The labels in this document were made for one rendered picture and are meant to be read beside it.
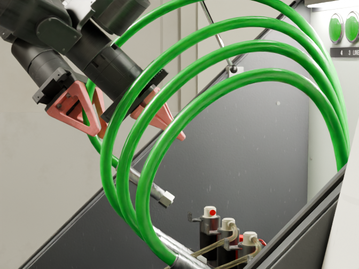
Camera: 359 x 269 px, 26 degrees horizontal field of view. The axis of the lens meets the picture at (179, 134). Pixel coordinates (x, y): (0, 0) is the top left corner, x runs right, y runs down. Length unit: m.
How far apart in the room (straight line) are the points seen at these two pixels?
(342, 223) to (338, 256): 0.03
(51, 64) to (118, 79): 0.20
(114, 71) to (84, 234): 0.43
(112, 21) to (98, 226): 0.47
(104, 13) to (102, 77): 0.08
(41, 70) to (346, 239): 0.62
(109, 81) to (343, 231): 0.42
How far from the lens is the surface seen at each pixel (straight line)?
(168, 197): 1.13
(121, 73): 1.00
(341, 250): 0.70
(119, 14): 0.99
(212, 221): 1.05
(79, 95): 1.13
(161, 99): 0.85
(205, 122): 1.36
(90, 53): 1.00
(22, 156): 3.37
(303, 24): 1.10
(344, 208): 0.71
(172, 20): 3.28
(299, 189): 1.44
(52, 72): 1.17
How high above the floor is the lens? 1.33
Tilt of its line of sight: 6 degrees down
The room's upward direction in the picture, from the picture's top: straight up
